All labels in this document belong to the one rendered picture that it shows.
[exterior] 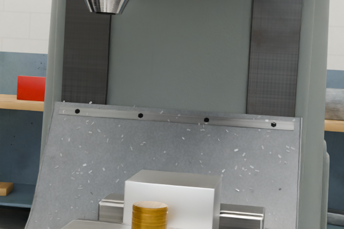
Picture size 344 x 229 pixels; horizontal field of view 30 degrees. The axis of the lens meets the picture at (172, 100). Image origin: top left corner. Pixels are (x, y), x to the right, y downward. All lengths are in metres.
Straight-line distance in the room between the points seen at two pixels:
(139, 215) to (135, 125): 0.43
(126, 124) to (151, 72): 0.07
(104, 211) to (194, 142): 0.32
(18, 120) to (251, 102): 4.26
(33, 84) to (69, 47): 3.49
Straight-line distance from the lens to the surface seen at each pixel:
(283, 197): 0.77
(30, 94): 4.35
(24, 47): 4.99
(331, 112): 4.15
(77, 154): 0.82
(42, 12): 4.95
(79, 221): 0.43
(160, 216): 0.39
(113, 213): 0.49
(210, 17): 0.82
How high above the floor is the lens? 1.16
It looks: 3 degrees down
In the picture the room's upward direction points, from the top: 3 degrees clockwise
